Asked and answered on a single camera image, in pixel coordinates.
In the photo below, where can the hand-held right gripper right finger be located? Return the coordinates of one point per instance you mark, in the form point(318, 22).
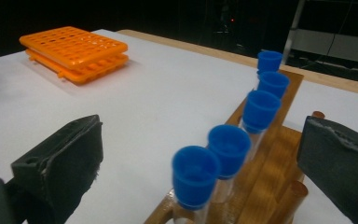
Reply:
point(338, 161)

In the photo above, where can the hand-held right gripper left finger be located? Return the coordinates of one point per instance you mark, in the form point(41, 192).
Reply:
point(68, 155)

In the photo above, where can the wooden test tube rack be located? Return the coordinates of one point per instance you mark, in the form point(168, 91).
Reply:
point(270, 174)

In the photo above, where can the blue-capped glass test tube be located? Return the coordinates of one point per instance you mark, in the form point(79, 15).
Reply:
point(259, 110)
point(230, 149)
point(269, 60)
point(194, 177)
point(273, 83)

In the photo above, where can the orange plastic test tube rack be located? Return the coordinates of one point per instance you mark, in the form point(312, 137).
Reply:
point(74, 46)

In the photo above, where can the white metal stand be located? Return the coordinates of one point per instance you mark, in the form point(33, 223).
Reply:
point(348, 46)

